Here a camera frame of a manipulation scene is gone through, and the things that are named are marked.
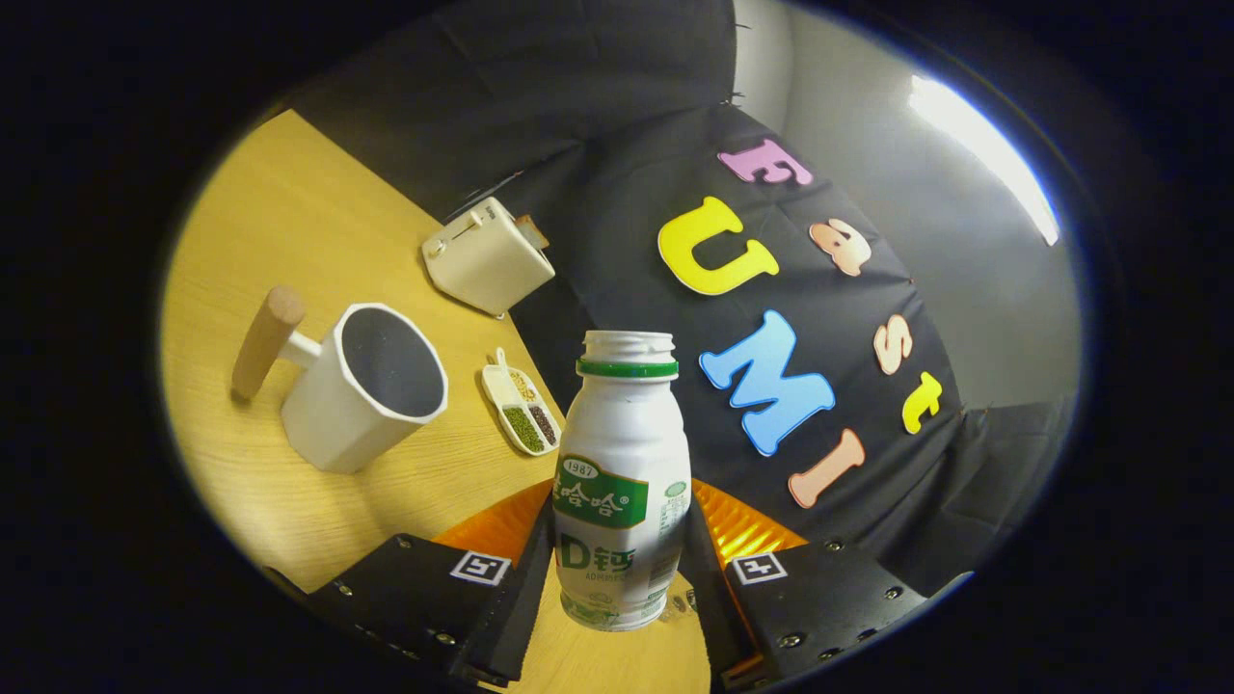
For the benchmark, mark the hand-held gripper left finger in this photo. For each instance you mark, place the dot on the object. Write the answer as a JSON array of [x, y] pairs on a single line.
[[521, 607]]

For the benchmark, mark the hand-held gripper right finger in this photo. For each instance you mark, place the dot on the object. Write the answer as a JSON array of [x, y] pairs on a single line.
[[709, 607]]

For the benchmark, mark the white juice bottle green label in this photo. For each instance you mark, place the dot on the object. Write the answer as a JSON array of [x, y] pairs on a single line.
[[622, 443]]

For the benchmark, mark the small divided bean dish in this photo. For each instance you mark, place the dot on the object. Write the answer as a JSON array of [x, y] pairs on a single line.
[[525, 414]]

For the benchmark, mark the cream toaster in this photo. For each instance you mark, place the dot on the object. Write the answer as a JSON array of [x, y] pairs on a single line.
[[487, 260]]

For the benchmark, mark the toast slice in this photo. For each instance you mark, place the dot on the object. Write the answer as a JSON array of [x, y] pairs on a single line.
[[532, 231]]

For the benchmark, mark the black backdrop cloth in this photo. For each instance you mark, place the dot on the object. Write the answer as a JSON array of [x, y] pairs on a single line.
[[617, 173]]

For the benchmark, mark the wooden table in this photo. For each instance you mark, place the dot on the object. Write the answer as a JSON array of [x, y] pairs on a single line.
[[270, 222]]

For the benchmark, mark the bright ceiling light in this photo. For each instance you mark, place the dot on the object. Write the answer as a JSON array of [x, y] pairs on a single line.
[[983, 154]]

